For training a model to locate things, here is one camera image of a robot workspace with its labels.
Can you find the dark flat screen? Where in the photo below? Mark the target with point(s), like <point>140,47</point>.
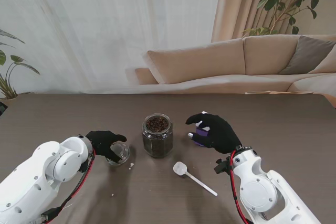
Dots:
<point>2,107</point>

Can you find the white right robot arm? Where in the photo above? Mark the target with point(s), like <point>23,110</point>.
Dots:
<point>265,190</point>

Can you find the white sheer curtain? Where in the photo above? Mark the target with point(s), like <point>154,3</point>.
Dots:
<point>105,24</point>

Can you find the white plastic spoon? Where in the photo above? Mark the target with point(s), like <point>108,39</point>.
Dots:
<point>179,168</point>

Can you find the beige curtain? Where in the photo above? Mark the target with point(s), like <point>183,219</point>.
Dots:
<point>236,3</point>

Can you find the tall leafy green plant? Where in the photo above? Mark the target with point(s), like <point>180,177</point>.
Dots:
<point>271,1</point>

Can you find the glass jar of coffee beans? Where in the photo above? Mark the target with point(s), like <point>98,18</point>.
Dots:
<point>157,142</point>

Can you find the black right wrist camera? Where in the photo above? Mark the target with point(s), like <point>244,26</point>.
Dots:
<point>221,166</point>

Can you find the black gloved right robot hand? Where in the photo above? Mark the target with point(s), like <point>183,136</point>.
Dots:
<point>223,134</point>

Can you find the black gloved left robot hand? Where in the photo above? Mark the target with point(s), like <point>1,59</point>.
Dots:
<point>102,142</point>

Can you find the white paper scrap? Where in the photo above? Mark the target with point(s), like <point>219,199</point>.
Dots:
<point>131,165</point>

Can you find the tan plant pot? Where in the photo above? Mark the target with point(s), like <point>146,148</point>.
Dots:
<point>8,101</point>

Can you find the grey sofa cushion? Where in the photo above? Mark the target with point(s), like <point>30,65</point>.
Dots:
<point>307,53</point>

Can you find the purple square coffee jar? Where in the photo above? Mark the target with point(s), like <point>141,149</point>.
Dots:
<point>200,136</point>

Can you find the beige sofa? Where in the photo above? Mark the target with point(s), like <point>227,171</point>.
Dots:
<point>210,58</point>

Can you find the beige sofa cushion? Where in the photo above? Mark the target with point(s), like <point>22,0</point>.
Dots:
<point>328,64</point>

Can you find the clear glass jar lid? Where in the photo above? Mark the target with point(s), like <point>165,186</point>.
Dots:
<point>120,151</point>

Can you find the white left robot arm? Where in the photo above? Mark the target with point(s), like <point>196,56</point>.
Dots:
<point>36,176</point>

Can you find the broad leaf green plant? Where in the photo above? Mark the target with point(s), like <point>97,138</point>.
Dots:
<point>18,59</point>

